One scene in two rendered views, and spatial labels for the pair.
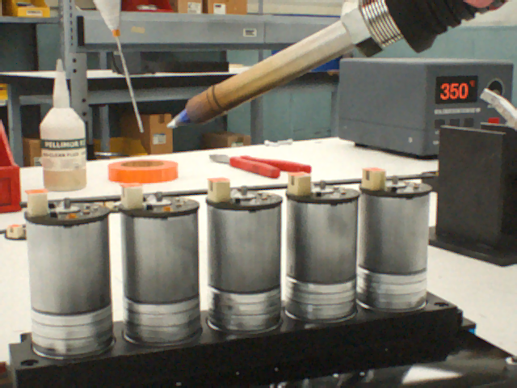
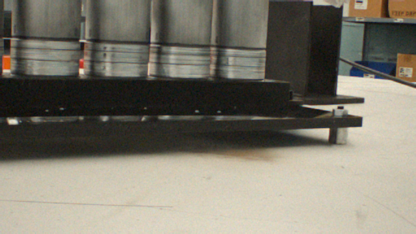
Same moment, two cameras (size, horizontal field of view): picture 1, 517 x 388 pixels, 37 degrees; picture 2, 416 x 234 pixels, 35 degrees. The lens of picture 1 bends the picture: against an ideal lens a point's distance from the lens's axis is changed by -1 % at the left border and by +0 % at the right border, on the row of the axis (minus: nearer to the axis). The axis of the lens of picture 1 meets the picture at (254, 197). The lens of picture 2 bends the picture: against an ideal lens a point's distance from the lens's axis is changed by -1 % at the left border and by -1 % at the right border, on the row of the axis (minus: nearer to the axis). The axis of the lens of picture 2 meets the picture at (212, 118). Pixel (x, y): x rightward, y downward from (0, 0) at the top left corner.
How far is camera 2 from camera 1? 0.08 m
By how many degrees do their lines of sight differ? 13
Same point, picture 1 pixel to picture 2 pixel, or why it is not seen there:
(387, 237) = (236, 16)
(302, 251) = (168, 18)
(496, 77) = not seen: hidden behind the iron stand
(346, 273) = (203, 39)
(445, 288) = not seen: hidden behind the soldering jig
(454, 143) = (271, 13)
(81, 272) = not seen: outside the picture
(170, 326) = (54, 60)
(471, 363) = (305, 112)
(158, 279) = (47, 16)
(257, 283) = (130, 34)
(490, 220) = (300, 72)
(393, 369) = (244, 112)
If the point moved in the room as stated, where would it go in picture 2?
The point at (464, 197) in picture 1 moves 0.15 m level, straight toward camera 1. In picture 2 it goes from (278, 56) to (290, 63)
